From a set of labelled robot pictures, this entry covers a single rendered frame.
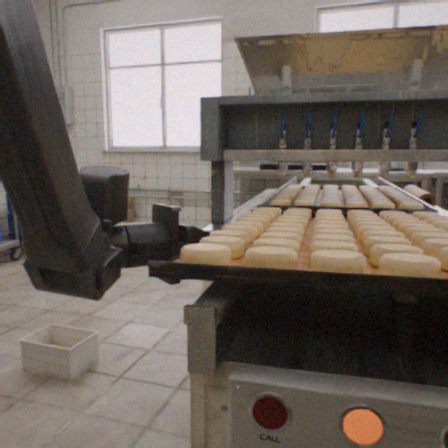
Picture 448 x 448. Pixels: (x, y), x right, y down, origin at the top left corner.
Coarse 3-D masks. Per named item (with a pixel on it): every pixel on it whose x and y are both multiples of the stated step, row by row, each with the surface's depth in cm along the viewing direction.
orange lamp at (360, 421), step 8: (352, 416) 38; (360, 416) 37; (368, 416) 37; (344, 424) 38; (352, 424) 38; (360, 424) 38; (368, 424) 37; (376, 424) 37; (352, 432) 38; (360, 432) 38; (368, 432) 37; (376, 432) 37; (360, 440) 38; (368, 440) 38
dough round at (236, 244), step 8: (200, 240) 49; (208, 240) 48; (216, 240) 48; (224, 240) 48; (232, 240) 48; (240, 240) 48; (232, 248) 47; (240, 248) 48; (232, 256) 47; (240, 256) 48
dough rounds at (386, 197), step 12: (288, 192) 132; (300, 192) 148; (312, 192) 132; (324, 192) 134; (336, 192) 134; (348, 192) 132; (360, 192) 149; (372, 192) 131; (384, 192) 136; (396, 192) 132; (276, 204) 109; (288, 204) 109; (300, 204) 108; (312, 204) 108; (324, 204) 106; (336, 204) 106; (348, 204) 106; (360, 204) 104; (372, 204) 105; (384, 204) 103; (396, 204) 114; (408, 204) 102; (420, 204) 102
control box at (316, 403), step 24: (240, 384) 40; (264, 384) 40; (288, 384) 39; (312, 384) 39; (336, 384) 39; (360, 384) 39; (384, 384) 39; (408, 384) 39; (240, 408) 40; (288, 408) 39; (312, 408) 39; (336, 408) 38; (360, 408) 37; (384, 408) 37; (408, 408) 37; (432, 408) 36; (240, 432) 41; (264, 432) 40; (288, 432) 40; (312, 432) 39; (336, 432) 39; (384, 432) 37; (408, 432) 37; (432, 432) 36
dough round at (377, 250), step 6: (372, 246) 46; (378, 246) 45; (384, 246) 45; (390, 246) 45; (396, 246) 45; (402, 246) 45; (408, 246) 45; (414, 246) 45; (372, 252) 45; (378, 252) 44; (384, 252) 43; (390, 252) 43; (396, 252) 43; (402, 252) 42; (408, 252) 42; (414, 252) 43; (420, 252) 43; (372, 258) 45; (378, 258) 44; (372, 264) 45; (378, 264) 44
